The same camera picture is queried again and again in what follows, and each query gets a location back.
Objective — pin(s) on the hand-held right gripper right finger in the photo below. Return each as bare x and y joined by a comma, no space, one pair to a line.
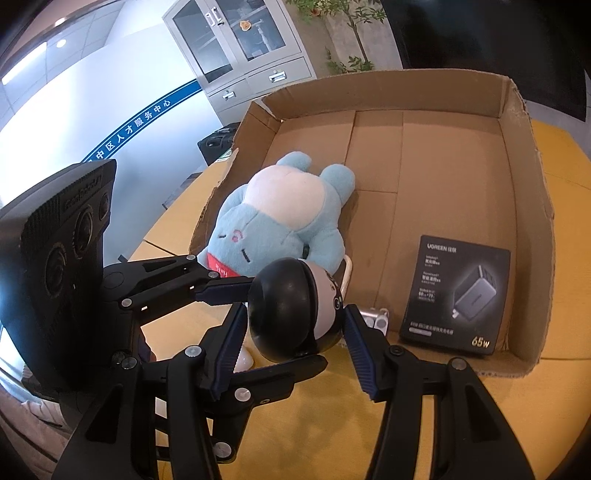
362,350

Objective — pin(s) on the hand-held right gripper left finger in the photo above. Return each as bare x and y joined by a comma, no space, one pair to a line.
228,355

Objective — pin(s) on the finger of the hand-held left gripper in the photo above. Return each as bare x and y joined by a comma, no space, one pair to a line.
221,288
277,374

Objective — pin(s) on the black and white round toy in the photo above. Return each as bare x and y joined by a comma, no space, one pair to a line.
281,300

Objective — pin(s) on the clear white-rimmed phone case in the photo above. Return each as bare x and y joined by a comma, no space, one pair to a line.
349,272

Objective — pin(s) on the blue plush toy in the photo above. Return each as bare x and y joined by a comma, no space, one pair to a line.
277,207

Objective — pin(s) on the cardboard box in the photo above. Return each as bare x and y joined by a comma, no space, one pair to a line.
443,184

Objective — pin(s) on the black charger package box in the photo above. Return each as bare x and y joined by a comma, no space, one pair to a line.
455,295

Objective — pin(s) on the black case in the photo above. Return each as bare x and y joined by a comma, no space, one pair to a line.
217,143

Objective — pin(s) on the grey glass-door cabinet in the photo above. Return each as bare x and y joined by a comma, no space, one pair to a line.
240,46

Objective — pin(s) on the green potted plant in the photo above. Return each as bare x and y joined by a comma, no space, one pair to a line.
355,27

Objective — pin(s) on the black monitor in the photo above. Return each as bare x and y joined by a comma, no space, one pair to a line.
461,37

